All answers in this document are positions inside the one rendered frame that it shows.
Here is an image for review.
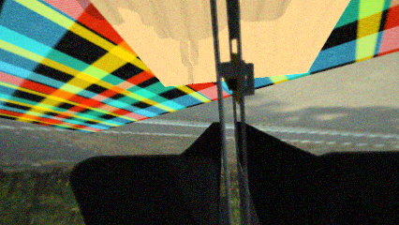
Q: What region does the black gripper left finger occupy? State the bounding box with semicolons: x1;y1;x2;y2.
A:
69;122;222;225

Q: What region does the light wooden board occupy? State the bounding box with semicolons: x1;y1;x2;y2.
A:
89;0;350;86

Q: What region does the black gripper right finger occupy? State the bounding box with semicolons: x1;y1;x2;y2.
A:
245;124;399;225

